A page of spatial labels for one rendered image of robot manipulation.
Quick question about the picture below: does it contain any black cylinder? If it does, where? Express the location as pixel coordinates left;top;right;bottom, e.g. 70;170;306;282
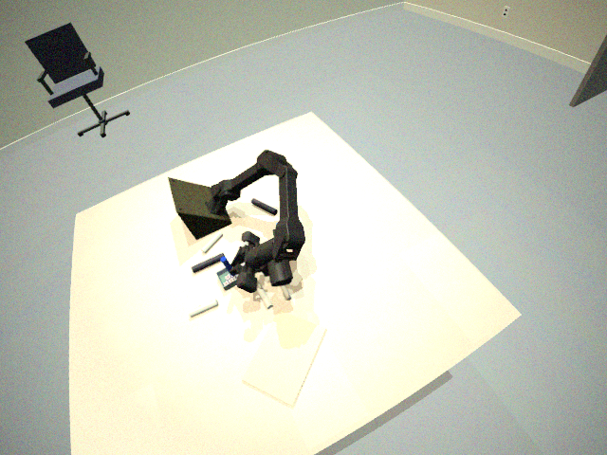
191;253;225;273
250;198;278;215

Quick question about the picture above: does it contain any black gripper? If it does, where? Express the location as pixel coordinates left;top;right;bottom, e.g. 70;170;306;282
229;231;269;293

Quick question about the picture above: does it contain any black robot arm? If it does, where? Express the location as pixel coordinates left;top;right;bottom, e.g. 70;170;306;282
205;149;305;287

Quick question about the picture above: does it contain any blue stylus with grey tip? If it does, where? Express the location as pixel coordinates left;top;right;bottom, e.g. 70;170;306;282
220;257;236;277

